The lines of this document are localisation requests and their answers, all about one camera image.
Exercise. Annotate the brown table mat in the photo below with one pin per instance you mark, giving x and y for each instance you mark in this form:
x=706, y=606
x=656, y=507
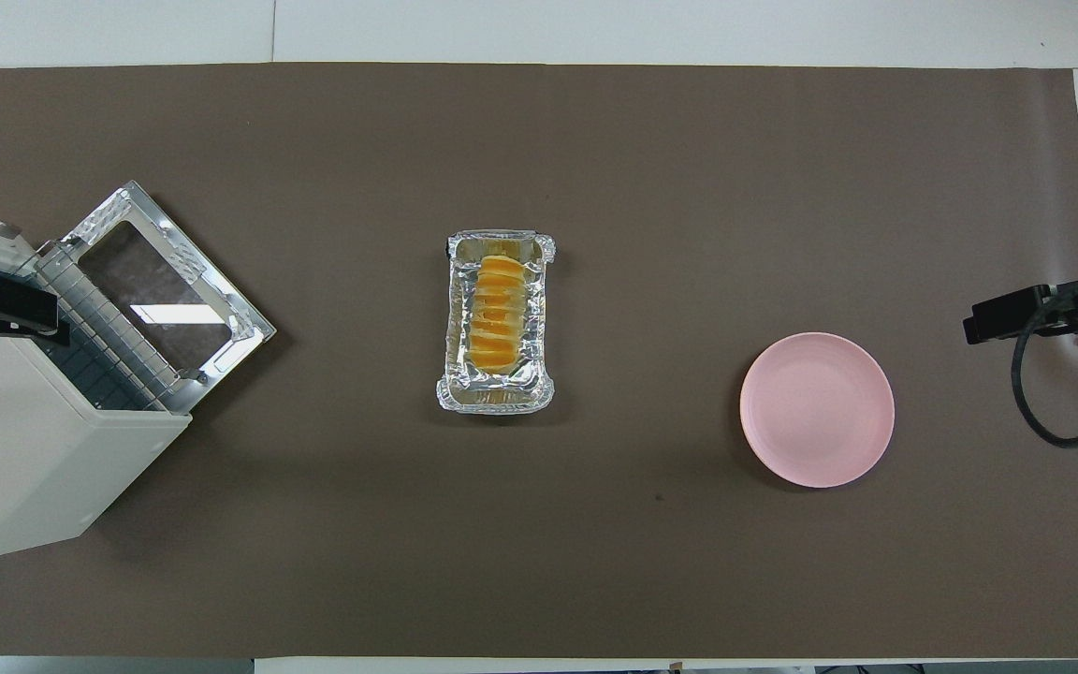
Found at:
x=314, y=543

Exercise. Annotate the aluminium foil tray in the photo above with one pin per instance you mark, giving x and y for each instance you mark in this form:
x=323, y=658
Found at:
x=492, y=388

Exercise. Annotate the glass oven door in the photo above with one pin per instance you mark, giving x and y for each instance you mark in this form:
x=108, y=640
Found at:
x=165, y=290

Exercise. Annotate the pink round plate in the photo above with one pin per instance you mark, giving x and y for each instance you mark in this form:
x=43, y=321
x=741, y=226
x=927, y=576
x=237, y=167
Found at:
x=815, y=412

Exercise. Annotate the cream toaster oven body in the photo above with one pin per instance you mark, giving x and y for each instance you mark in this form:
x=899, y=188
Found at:
x=24, y=459

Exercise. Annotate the metal oven rack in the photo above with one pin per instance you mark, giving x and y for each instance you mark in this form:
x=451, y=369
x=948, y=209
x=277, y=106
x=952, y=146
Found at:
x=99, y=360

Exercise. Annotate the sliced yellow bread loaf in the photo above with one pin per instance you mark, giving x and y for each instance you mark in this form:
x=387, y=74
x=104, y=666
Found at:
x=500, y=309

